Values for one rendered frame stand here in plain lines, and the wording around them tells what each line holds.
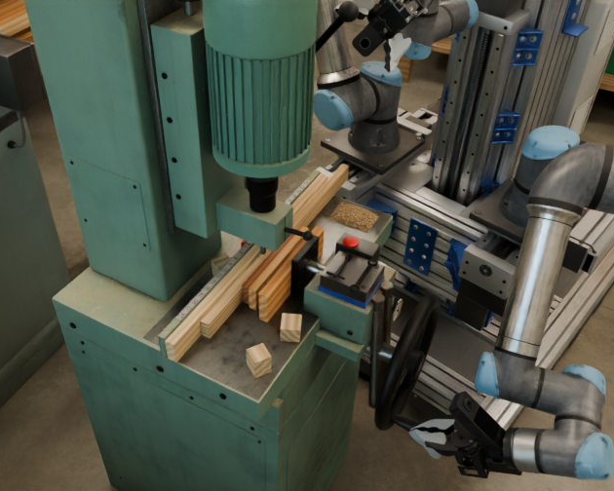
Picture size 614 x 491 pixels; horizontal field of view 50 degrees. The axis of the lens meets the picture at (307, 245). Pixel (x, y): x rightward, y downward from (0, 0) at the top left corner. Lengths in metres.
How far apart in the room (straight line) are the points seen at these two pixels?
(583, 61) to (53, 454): 1.93
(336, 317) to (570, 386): 0.43
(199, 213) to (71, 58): 0.35
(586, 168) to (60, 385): 1.81
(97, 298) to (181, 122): 0.51
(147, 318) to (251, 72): 0.64
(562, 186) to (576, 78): 0.84
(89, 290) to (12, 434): 0.92
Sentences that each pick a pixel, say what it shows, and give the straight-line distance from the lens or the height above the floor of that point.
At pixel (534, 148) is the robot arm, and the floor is 1.03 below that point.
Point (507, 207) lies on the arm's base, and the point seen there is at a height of 0.84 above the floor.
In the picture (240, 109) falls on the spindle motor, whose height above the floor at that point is 1.33.
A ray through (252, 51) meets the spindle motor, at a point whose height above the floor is 1.43.
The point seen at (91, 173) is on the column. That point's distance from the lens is 1.37.
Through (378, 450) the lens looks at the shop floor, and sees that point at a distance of 2.20.
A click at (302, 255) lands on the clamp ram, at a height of 0.99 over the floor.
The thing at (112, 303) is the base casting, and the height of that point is 0.80.
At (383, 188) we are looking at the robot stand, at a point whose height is 0.73.
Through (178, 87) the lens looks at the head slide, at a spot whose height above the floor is 1.32.
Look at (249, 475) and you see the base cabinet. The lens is 1.57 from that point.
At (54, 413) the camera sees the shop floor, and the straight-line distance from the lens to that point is 2.37.
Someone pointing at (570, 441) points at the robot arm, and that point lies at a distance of 1.22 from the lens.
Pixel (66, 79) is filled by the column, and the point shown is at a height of 1.29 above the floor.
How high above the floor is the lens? 1.86
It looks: 41 degrees down
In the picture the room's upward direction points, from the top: 3 degrees clockwise
